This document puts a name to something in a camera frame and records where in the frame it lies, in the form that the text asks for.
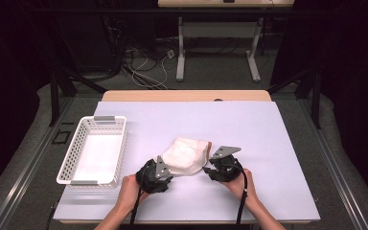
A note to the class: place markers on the light wooden table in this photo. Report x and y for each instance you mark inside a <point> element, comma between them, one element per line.
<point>185,95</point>

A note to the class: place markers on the white power adapter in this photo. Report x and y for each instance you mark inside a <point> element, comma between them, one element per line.
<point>170,54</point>

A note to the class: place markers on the white perforated plastic basket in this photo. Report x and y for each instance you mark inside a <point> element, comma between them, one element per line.
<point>92,153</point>

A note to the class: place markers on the person's left hand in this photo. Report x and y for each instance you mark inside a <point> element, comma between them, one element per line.
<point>129,193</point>

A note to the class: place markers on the aluminium floor rail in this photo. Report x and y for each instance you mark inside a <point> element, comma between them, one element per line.
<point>28,166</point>
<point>335,166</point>

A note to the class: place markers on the black horizontal bar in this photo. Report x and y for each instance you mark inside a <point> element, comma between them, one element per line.
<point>108,11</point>

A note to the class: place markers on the person's right hand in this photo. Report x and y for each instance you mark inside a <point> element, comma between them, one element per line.
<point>244,188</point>

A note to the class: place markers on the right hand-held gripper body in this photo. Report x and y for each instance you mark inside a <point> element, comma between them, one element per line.
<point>228,169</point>

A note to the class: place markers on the white-legged wooden desk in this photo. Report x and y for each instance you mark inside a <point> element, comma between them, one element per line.
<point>217,30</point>

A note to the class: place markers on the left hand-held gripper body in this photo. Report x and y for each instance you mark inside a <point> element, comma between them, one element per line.
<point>150,179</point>

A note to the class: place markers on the cream baby bodysuit brown trim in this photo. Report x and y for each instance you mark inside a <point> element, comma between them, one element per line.
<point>185,155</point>

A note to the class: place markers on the black metal stand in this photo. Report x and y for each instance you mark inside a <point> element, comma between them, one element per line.
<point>54,96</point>
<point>315,96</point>

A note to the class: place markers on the dark curtain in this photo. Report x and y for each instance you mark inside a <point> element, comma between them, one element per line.
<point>0,96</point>
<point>357,96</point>

